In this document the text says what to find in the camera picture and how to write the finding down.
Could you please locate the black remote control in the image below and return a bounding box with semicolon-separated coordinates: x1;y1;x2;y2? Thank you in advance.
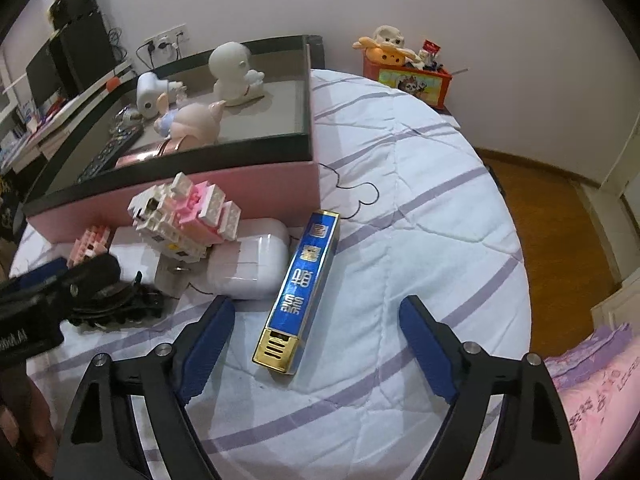
75;127;146;183

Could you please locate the pink pig figurine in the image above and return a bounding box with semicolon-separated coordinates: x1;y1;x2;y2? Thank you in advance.
154;92;228;150

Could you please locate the white wall outlet strip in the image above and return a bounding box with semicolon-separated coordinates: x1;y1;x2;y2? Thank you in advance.
145;22;188;51

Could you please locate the white desk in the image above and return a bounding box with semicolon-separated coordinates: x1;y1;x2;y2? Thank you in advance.
0;57;136;171

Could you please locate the blue and gold box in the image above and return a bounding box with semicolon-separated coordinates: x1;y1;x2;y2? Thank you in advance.
251;210;342;376

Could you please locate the small pink block piece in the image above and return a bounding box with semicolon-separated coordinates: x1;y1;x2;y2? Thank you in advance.
67;225;113;266

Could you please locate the white plug charger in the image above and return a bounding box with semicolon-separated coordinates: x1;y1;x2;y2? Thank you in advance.
136;72;186;120

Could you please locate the black computer monitor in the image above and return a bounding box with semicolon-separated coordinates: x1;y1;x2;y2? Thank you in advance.
25;42;66;106

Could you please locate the pink box with black rim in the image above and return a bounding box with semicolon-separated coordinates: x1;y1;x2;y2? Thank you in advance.
22;35;322;243

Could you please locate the pink printed bedding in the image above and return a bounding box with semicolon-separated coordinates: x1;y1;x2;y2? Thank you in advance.
542;322;640;480

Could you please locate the white earbuds case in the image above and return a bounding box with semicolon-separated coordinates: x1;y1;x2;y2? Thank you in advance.
207;217;291;301

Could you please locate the pink white block figure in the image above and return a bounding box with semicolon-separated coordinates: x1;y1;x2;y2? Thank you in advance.
127;172;243;263

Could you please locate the white doll figurine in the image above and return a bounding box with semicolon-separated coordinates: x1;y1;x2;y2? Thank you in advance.
207;41;266;107

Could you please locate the black power cable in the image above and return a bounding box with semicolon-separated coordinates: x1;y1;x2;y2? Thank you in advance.
135;40;181;68

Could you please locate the black computer tower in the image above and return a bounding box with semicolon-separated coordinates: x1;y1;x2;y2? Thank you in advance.
50;12;118;96

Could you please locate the red tagged packet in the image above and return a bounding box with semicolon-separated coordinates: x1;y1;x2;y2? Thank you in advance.
419;40;443;68

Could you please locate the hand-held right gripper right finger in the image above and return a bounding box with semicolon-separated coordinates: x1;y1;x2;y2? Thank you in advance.
398;295;583;480

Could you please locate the black speaker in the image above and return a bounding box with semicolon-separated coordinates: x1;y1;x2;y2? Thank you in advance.
47;0;98;28

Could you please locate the yellow white plush toy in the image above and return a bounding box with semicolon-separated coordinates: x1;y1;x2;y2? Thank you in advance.
352;25;421;66

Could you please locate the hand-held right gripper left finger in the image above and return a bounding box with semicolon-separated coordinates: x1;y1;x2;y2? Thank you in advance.
54;296;236;480

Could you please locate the red toy box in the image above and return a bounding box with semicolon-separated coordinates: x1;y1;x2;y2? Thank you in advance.
362;55;453;111

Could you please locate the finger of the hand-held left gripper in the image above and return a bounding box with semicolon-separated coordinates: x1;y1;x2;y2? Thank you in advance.
47;252;122;311
0;257;68;291

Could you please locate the person's left forearm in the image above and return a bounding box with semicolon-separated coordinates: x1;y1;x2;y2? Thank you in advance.
0;360;58;478

